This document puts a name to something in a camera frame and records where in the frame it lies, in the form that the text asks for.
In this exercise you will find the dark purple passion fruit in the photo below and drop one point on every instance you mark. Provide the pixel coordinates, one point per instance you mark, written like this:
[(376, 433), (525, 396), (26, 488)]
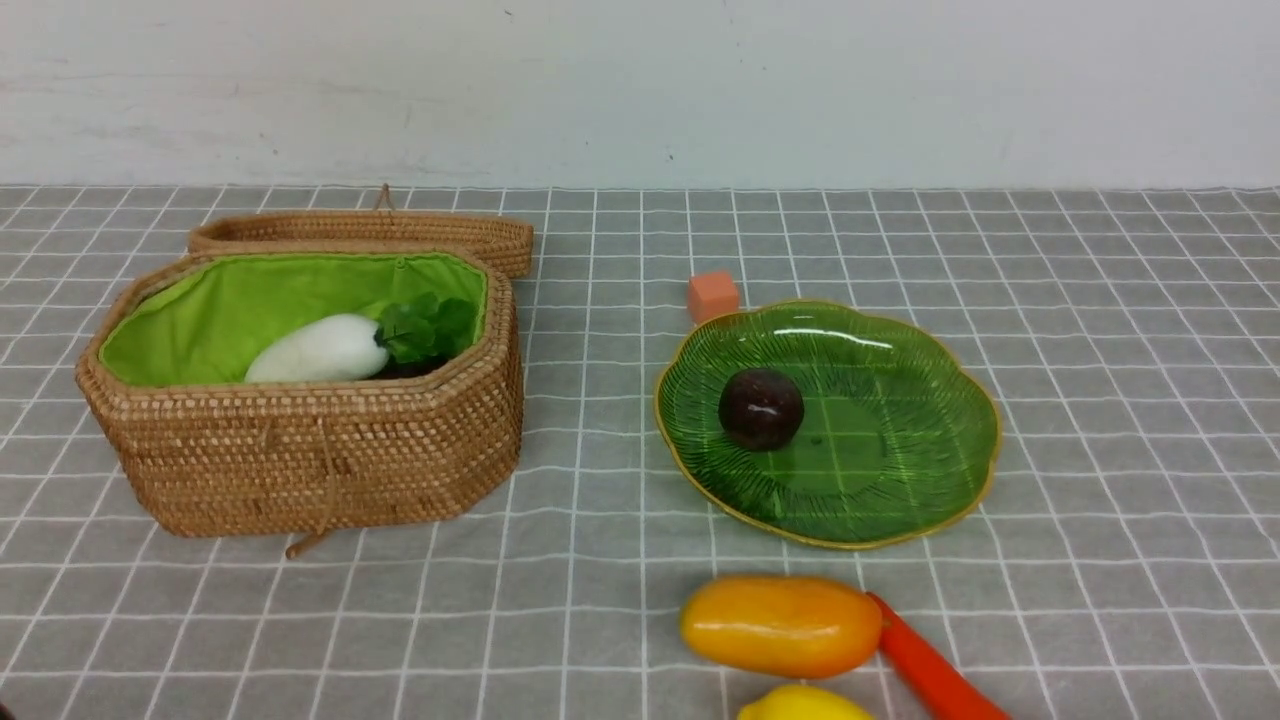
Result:
[(761, 409)]

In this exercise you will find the white radish with green leaves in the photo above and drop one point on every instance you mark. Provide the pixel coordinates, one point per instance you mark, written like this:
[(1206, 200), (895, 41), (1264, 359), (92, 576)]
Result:
[(351, 347)]

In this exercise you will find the yellow lemon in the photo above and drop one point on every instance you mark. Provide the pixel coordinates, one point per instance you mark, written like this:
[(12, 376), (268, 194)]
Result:
[(802, 702)]

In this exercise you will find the small orange cube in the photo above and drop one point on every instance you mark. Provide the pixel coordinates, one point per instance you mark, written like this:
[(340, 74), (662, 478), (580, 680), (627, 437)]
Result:
[(712, 294)]

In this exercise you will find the woven wicker basket lid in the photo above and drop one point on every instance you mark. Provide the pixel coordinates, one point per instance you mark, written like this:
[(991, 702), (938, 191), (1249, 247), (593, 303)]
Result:
[(505, 245)]

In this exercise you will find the green glass leaf plate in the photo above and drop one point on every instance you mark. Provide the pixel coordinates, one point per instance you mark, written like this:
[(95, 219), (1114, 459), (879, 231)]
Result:
[(898, 439)]

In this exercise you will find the orange yellow mango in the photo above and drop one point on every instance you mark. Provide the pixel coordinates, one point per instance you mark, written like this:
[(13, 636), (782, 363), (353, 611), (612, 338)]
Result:
[(795, 627)]

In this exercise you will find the orange carrot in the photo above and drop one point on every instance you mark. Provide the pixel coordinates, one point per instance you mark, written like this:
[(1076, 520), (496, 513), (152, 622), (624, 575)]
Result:
[(934, 681)]

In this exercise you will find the woven wicker basket green lining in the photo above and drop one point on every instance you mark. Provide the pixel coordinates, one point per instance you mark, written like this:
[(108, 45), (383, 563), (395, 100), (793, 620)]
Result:
[(208, 455)]

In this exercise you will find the grey checked tablecloth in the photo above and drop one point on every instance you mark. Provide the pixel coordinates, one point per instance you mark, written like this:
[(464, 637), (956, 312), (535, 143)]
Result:
[(1124, 565)]

